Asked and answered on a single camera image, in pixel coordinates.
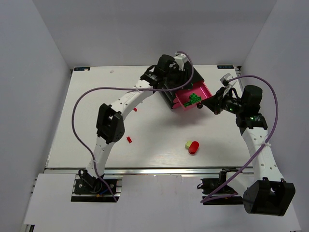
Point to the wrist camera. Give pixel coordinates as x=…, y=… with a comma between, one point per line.
x=227, y=80
x=181, y=59

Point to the black drawer cabinet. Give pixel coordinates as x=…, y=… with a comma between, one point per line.
x=169, y=96

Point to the red round lego block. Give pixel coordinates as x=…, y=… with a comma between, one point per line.
x=193, y=147

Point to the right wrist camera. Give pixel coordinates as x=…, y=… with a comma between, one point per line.
x=227, y=80

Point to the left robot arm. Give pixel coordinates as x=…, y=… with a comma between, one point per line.
x=110, y=120

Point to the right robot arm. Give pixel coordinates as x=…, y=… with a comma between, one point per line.
x=269, y=193

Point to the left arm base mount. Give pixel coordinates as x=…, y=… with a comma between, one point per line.
x=89, y=189

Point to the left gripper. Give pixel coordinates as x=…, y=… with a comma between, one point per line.
x=174, y=79

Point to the green long lego plate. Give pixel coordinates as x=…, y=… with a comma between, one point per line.
x=187, y=104
x=195, y=100

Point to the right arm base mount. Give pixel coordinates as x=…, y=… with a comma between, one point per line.
x=208, y=185

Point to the pink drawer with black knob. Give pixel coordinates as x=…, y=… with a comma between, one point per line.
x=182, y=95

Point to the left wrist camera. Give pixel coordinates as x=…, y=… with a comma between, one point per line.
x=181, y=59

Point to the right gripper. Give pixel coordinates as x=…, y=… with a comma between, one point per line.
x=217, y=103

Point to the pale yellow small lego brick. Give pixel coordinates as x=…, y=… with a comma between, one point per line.
x=188, y=144

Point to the green lego brick in drawer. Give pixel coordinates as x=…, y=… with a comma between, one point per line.
x=192, y=96

